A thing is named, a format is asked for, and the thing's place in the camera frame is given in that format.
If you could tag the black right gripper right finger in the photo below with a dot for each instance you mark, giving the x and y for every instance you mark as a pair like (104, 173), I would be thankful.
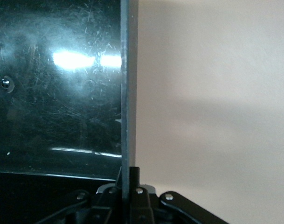
(141, 207)

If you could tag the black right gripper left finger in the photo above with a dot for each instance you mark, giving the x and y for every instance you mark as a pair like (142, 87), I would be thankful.
(104, 207)

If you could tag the black rectangular plastic tray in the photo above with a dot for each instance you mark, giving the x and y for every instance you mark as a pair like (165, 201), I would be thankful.
(62, 105)

